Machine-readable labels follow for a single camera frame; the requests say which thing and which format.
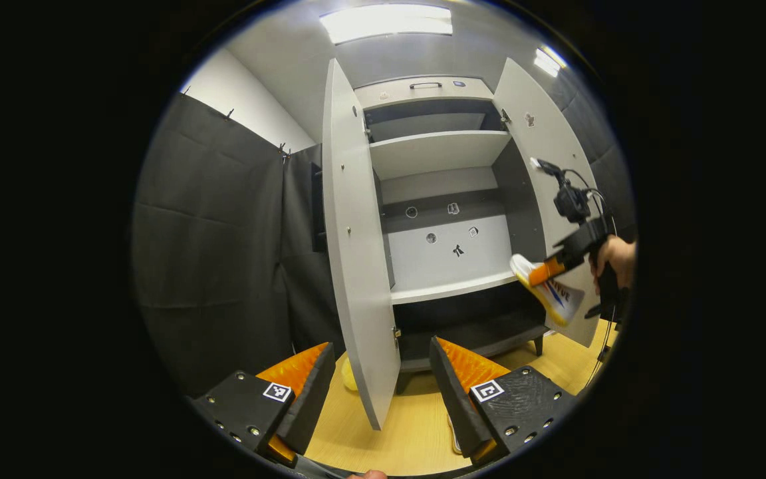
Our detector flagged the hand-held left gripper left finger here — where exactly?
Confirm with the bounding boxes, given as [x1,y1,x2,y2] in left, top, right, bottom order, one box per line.
[190,342,336,466]

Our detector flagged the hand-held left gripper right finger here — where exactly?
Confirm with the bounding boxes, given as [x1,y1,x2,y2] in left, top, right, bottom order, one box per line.
[429,336,580,466]

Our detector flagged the grey shoe cabinet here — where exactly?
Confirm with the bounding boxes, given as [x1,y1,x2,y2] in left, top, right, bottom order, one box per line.
[354,75,550,393]

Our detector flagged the small ceiling light panel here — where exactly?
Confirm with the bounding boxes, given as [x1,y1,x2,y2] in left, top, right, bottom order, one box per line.
[533,47,567,77]

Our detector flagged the black backdrop cloth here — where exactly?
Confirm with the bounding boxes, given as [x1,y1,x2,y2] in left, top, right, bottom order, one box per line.
[132,86,638,400]

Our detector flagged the large ceiling light panel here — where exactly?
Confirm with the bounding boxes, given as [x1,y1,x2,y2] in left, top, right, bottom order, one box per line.
[320,5,453,45]

